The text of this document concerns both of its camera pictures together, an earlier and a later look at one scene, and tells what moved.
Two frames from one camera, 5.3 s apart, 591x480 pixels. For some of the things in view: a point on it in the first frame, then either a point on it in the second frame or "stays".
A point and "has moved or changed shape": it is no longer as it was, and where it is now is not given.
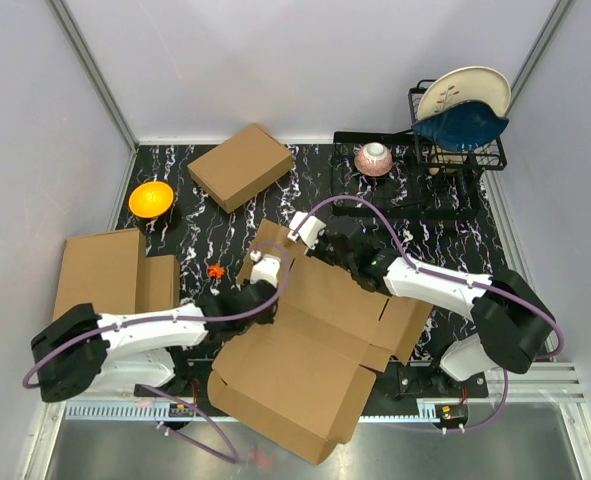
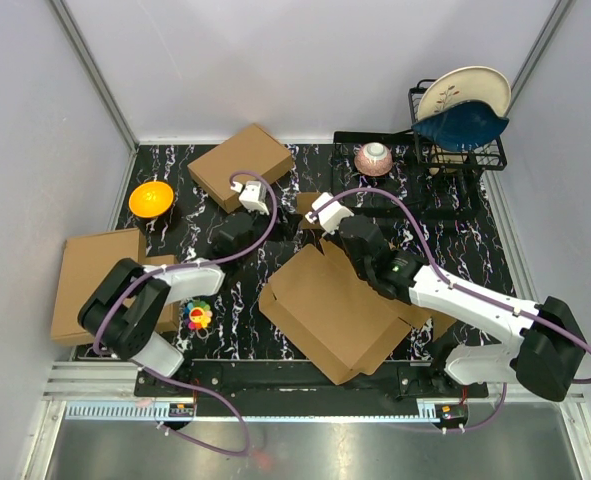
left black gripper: x=267 y=317 → x=286 y=228
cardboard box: x=298 y=376 has moved or changed shape
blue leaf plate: x=463 y=126 stays
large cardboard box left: x=106 y=271 stays
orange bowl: x=150 y=199 stays
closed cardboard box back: x=241 y=167 stays
